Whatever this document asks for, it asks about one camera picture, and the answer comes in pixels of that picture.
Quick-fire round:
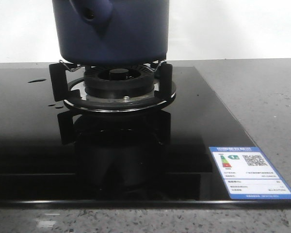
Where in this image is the black glass gas stove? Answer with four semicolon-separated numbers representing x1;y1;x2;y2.
0;67;291;209

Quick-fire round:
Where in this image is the dark blue pot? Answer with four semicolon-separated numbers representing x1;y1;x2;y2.
52;0;169;66

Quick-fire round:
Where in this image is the black gas burner head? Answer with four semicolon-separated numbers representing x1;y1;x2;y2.
83;65;155;99

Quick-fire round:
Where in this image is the black metal pot support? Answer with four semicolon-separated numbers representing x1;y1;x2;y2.
49;61;176;113

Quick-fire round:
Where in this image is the blue energy label sticker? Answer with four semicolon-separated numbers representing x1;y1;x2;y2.
209;147;291;200

